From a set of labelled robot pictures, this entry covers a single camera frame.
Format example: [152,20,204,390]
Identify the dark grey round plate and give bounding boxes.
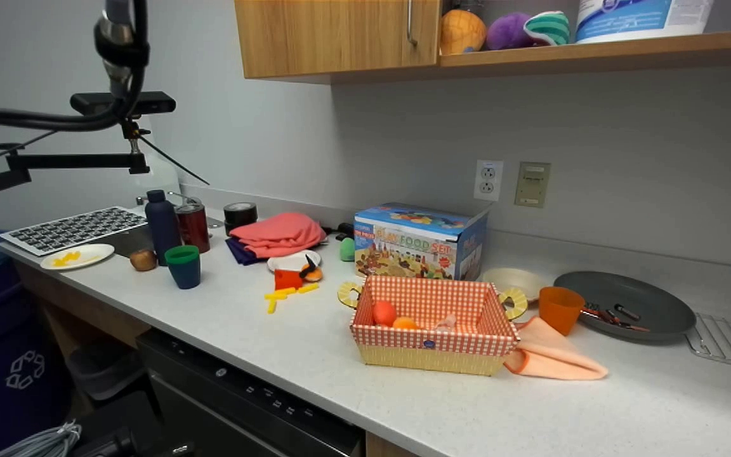
[553,270,696,344]

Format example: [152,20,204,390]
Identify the brown small bowl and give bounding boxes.
[128,248,157,270]

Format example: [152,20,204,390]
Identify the teal striped cloth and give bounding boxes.
[522,9,570,46]

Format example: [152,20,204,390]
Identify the blue recycling bin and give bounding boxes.
[0,229,70,457]

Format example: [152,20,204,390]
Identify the white plate with food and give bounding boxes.
[39,244,114,270]

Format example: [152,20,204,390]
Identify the wooden cabinet door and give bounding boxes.
[232,0,440,79]

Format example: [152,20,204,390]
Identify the white wall outlet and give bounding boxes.
[475,160,501,201]

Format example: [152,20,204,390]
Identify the wooden upper cabinet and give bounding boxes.
[232,0,731,84]

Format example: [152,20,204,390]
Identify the black dishwasher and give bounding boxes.
[137,329,364,457]

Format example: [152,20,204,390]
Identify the metal cabinet door handle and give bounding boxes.
[406,0,419,47]

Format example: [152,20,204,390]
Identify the dark blue bottle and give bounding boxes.
[144,191,179,262]

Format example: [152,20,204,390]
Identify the orange plastic cup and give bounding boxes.
[538,287,585,334]

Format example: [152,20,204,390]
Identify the white red toy figure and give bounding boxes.
[267,251,321,290]

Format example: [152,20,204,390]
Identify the red checkered paper basket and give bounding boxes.
[349,277,518,375]

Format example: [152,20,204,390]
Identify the yellow toy pieces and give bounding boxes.
[264,284,320,315]

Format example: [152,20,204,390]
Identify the purple plush toy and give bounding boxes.
[486,13,532,51]

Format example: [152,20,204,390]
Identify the beige wall switch plate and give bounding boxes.
[514,163,551,208]

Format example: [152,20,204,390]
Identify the black camera tripod stand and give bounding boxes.
[0,123,211,206]

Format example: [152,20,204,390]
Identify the green and blue cup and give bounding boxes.
[164,244,201,290]

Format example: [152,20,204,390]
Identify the paper towel package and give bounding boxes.
[574,0,713,43]

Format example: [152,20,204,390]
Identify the blue toy box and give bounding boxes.
[353,202,486,279]

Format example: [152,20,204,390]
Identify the orange toy fruit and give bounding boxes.
[373,298,396,328]

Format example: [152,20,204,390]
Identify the black tape roll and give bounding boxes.
[222,201,255,231]

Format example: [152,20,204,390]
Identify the pink folded cloth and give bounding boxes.
[227,212,325,258]

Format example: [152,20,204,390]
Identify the yellow plush toy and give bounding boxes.
[438,9,486,55]

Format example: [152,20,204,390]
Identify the dark red can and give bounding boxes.
[177,198,211,251]

